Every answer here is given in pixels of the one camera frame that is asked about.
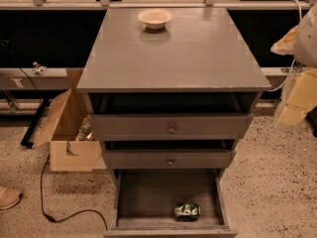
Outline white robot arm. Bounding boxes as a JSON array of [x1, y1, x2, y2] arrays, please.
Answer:
[[270, 4, 317, 131]]

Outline open cardboard box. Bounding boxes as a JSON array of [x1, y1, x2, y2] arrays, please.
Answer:
[[33, 68, 106, 172]]

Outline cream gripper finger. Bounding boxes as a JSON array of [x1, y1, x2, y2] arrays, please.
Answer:
[[275, 68, 317, 128], [270, 25, 298, 56]]

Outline white cable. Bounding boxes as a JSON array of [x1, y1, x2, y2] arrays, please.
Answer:
[[266, 0, 304, 93]]

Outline crushed green can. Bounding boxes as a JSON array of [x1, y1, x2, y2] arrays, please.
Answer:
[[174, 203, 200, 221]]

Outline tan shoe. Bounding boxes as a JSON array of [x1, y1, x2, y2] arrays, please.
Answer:
[[0, 186, 22, 210]]

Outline grey drawer cabinet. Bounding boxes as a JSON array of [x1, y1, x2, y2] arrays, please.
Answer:
[[76, 6, 272, 238]]

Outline grey top drawer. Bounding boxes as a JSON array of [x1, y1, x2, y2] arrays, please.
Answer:
[[88, 93, 253, 141]]

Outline cans inside cardboard box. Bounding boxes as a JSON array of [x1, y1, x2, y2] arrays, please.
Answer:
[[76, 125, 95, 141]]

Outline grey bottom drawer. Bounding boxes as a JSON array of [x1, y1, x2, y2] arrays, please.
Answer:
[[105, 169, 238, 238]]

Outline small crumpled silver object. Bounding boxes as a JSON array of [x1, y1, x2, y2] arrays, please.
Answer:
[[33, 61, 48, 75]]

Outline white bowl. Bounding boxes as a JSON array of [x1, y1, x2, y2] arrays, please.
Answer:
[[138, 9, 172, 30]]

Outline black power cable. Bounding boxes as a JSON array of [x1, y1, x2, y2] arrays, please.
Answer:
[[40, 154, 109, 232]]

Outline grey drawer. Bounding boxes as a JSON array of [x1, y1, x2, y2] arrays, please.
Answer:
[[105, 169, 238, 238], [88, 93, 253, 141], [103, 140, 236, 170]]

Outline grey middle drawer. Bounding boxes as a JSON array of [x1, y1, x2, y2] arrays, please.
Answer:
[[103, 140, 236, 170]]

